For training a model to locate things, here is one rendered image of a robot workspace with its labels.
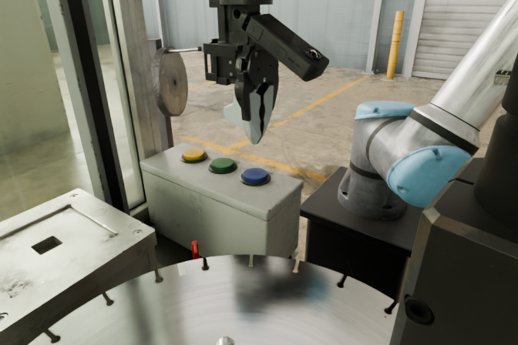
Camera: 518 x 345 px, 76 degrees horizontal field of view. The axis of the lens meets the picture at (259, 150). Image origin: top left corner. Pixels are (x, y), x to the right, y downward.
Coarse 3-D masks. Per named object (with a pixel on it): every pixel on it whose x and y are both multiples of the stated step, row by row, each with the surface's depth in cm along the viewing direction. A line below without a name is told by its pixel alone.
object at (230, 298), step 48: (144, 288) 27; (192, 288) 27; (240, 288) 27; (288, 288) 27; (336, 288) 27; (96, 336) 23; (144, 336) 23; (192, 336) 23; (240, 336) 23; (288, 336) 23; (336, 336) 23; (384, 336) 23
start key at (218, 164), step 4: (216, 160) 58; (220, 160) 58; (224, 160) 58; (228, 160) 58; (232, 160) 58; (212, 164) 57; (216, 164) 57; (220, 164) 57; (224, 164) 57; (228, 164) 57; (232, 164) 57; (212, 168) 57; (216, 168) 56; (220, 168) 56; (224, 168) 56; (228, 168) 56; (232, 168) 57
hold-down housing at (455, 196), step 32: (512, 96) 6; (512, 128) 6; (480, 160) 9; (512, 160) 6; (448, 192) 7; (480, 192) 7; (512, 192) 6; (448, 224) 6; (480, 224) 6; (512, 224) 6; (416, 256) 7; (448, 256) 6; (480, 256) 6; (512, 256) 6; (416, 288) 7; (448, 288) 7; (480, 288) 6; (512, 288) 6; (416, 320) 8; (448, 320) 7; (480, 320) 6; (512, 320) 6
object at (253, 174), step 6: (252, 168) 56; (258, 168) 56; (246, 174) 54; (252, 174) 54; (258, 174) 54; (264, 174) 54; (246, 180) 53; (252, 180) 52; (258, 180) 52; (264, 180) 53
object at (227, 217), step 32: (160, 160) 60; (160, 192) 60; (192, 192) 54; (224, 192) 51; (256, 192) 51; (288, 192) 51; (160, 224) 64; (192, 224) 57; (224, 224) 52; (256, 224) 48; (288, 224) 53; (288, 256) 56
